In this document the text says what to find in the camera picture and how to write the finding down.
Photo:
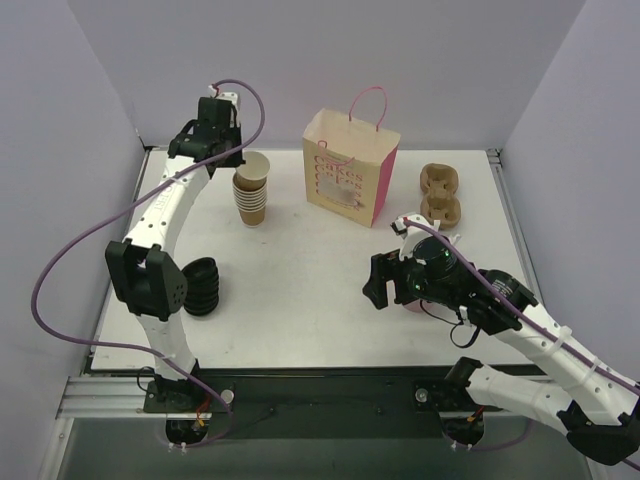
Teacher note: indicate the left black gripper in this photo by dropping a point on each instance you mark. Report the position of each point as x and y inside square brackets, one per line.
[232, 156]

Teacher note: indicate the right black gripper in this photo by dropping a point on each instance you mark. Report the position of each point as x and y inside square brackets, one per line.
[390, 278]

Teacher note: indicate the single brown paper cup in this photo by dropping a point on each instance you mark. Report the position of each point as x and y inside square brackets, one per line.
[252, 175]

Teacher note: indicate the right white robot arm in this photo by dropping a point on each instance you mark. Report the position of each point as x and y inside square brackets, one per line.
[593, 407]

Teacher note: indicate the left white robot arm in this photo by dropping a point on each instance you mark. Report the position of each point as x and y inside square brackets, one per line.
[143, 273]

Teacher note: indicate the stack of brown paper cups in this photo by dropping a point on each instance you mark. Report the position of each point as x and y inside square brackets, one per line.
[251, 204]

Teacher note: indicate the pink cup holding straws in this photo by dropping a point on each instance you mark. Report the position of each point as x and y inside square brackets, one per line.
[414, 306]

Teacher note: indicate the brown pulp cup carrier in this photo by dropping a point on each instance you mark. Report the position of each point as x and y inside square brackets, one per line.
[439, 184]

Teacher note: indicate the cakes paper gift bag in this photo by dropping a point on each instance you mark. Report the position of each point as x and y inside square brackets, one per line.
[348, 162]

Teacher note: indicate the stack of black lids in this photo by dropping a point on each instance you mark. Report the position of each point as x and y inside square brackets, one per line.
[203, 282]

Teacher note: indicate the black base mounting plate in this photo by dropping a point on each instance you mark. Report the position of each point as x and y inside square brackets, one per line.
[312, 403]

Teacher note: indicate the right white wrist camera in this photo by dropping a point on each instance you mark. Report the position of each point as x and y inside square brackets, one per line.
[413, 228]

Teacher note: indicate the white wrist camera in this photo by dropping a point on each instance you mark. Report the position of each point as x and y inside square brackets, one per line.
[413, 228]
[231, 97]

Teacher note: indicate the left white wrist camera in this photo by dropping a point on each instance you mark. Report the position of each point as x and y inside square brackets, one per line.
[231, 97]

